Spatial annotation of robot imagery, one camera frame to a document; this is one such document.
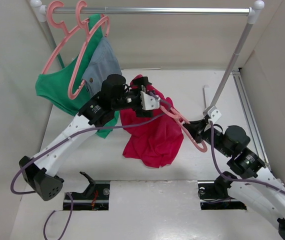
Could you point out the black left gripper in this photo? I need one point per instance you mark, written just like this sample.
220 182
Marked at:
138 84

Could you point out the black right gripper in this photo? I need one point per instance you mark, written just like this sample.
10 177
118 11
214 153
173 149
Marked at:
196 129

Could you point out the red t shirt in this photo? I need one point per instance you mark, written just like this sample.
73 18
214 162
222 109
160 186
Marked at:
156 143

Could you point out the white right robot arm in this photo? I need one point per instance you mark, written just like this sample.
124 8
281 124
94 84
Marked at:
250 181

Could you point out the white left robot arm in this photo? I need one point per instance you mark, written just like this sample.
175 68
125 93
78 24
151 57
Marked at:
40 171

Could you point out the silver clothes rack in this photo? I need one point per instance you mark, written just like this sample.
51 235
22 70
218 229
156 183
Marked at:
90 19

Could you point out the grey blue denim garment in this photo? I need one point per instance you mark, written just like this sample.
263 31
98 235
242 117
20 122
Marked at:
102 64

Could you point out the green tank top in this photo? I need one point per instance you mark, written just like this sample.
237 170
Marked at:
54 86

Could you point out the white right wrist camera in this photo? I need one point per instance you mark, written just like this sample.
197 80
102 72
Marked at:
212 114

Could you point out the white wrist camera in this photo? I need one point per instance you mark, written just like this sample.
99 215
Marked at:
149 102
212 114

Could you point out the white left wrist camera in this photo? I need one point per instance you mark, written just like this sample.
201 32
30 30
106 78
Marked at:
149 102

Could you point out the aluminium rail on right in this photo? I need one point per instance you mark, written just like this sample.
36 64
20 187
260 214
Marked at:
256 144

